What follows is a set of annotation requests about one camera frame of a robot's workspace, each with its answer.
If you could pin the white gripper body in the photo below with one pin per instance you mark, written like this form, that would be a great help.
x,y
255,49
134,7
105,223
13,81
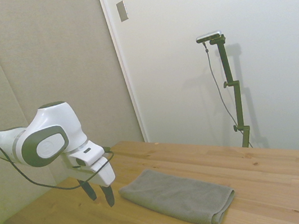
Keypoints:
x,y
105,174

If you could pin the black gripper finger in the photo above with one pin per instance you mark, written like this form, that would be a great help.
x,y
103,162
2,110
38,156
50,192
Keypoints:
x,y
89,191
109,195

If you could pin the grey towel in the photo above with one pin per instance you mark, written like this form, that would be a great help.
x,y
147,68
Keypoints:
x,y
177,197

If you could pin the dark green camera stand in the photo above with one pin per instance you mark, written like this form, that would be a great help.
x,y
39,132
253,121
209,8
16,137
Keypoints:
x,y
230,76

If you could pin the grey wall switch plate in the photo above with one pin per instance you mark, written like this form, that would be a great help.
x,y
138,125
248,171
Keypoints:
x,y
122,11

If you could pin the silver camera on stand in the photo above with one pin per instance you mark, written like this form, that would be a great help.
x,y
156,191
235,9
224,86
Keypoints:
x,y
208,35

